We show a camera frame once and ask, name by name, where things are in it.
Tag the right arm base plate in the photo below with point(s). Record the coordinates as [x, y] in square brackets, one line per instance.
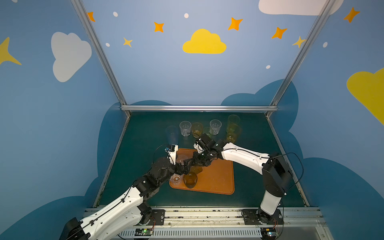
[259, 217]

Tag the orange plastic tray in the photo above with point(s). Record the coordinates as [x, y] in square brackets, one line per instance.
[218, 178]

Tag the clear faceted glass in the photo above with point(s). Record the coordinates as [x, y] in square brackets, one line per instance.
[181, 159]
[175, 180]
[215, 126]
[185, 128]

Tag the frosted blue tall cup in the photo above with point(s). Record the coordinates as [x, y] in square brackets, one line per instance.
[172, 134]

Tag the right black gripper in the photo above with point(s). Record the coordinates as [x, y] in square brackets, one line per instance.
[195, 160]

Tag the green clear cup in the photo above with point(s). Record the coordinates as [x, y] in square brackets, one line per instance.
[207, 131]

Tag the left controller board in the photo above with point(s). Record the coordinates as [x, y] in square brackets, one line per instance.
[144, 232]

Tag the tall amber clear cup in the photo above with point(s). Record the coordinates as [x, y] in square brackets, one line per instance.
[197, 129]

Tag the aluminium frame back bar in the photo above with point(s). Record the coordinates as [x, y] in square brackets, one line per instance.
[170, 108]

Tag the controller board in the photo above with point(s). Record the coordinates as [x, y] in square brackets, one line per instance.
[268, 234]
[144, 232]

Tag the aluminium frame left post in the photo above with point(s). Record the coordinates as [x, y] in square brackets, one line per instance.
[88, 26]

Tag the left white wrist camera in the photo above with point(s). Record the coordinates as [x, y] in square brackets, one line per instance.
[171, 151]

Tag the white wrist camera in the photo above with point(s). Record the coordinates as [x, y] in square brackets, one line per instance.
[171, 151]
[198, 147]

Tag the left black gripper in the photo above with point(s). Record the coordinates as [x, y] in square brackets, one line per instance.
[179, 167]

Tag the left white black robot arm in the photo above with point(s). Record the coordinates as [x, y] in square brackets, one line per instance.
[127, 210]

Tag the aluminium frame right post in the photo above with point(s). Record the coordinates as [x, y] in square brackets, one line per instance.
[311, 38]

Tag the aluminium mounting rail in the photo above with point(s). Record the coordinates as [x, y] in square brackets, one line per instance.
[227, 223]

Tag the yellow ribbed glass front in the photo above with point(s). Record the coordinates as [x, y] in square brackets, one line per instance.
[233, 132]

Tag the dark amber textured cup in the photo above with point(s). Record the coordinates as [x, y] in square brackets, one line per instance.
[196, 169]
[190, 180]

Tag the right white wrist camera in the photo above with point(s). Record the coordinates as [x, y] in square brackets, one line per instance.
[198, 147]

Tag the yellow-green glass back right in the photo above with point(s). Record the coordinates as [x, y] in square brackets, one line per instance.
[234, 120]

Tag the aluminium frame post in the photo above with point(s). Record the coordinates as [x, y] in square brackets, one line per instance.
[311, 38]
[88, 26]

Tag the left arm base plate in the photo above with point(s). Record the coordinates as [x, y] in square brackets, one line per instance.
[153, 217]

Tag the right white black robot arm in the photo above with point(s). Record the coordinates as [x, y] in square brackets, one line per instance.
[276, 173]

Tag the right controller board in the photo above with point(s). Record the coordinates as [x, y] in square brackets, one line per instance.
[268, 234]

